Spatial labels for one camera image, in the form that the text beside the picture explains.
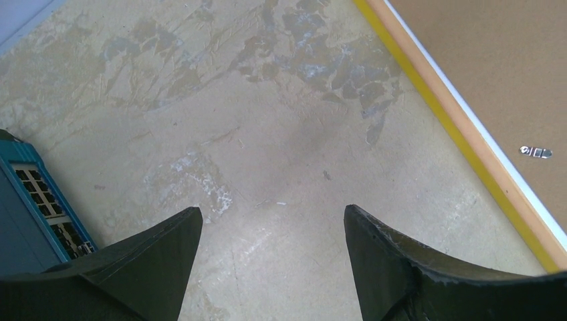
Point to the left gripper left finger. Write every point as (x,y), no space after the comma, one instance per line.
(142,277)

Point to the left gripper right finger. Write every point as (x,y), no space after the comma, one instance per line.
(400,278)

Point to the yellow picture frame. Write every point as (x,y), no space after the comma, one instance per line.
(465,133)

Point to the building and sky photo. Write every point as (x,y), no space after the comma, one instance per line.
(487,137)

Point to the brown backing board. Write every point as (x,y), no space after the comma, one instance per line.
(507,59)

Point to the dark blue flat box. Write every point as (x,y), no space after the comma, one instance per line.
(39,228)

